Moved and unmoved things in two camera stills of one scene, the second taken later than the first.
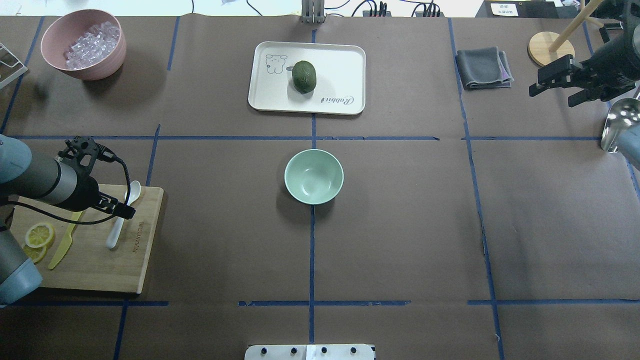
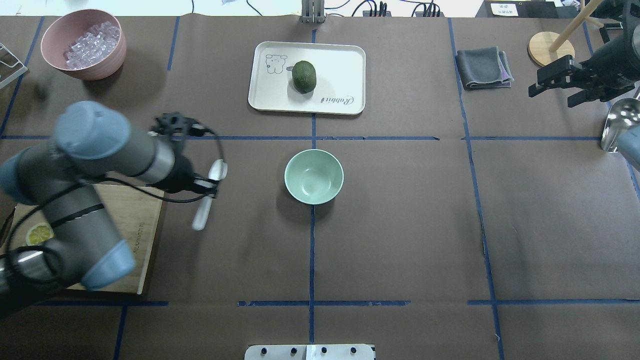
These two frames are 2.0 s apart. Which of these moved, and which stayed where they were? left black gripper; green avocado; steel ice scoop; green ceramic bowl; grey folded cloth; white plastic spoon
Moved: left black gripper; white plastic spoon
Stayed: grey folded cloth; steel ice scoop; green avocado; green ceramic bowl
